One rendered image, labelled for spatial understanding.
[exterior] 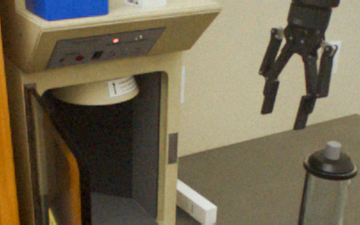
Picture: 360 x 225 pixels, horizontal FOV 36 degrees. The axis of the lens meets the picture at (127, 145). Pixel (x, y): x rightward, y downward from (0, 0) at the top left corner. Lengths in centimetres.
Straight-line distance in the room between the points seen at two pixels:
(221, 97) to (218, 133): 12
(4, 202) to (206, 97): 94
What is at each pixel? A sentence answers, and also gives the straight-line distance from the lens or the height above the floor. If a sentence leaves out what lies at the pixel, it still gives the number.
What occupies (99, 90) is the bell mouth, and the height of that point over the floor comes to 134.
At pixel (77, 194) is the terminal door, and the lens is 68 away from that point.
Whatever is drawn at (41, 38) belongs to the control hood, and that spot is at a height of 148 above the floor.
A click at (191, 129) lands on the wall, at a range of 171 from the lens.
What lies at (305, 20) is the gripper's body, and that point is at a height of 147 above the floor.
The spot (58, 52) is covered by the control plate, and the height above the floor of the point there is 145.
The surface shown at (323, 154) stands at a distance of 122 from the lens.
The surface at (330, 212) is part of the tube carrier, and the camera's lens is 122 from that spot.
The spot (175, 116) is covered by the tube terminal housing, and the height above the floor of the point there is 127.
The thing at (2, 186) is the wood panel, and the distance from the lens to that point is 89.
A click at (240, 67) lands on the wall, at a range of 175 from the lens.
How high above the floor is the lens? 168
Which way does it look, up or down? 25 degrees down
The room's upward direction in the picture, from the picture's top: straight up
